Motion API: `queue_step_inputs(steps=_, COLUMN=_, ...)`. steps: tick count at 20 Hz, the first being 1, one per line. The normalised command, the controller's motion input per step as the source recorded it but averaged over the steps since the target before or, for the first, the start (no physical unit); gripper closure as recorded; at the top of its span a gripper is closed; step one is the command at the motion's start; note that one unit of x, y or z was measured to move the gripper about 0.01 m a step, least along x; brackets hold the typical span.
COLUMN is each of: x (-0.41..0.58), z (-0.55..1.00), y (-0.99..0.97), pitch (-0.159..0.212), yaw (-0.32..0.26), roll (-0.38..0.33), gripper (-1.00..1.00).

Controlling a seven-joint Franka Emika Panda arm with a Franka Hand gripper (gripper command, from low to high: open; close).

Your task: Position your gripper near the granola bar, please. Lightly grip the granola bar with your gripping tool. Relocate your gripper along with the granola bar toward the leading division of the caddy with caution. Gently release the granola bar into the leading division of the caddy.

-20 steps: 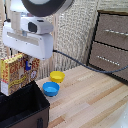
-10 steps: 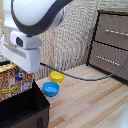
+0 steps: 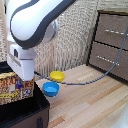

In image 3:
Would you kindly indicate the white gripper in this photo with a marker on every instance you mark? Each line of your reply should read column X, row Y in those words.
column 21, row 61

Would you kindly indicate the yellow red granola bar box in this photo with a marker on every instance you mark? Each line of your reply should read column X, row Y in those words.
column 15, row 91

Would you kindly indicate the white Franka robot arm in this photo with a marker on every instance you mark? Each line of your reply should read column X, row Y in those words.
column 33, row 20

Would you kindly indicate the black fabric storage case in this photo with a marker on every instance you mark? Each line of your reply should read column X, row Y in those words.
column 23, row 113

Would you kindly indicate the blue plastic bowl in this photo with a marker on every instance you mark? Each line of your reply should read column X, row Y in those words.
column 51, row 89

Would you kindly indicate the yellow plastic bowl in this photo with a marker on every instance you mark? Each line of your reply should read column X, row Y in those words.
column 57, row 76

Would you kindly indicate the brown wooden dresser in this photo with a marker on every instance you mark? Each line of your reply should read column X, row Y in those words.
column 111, row 50

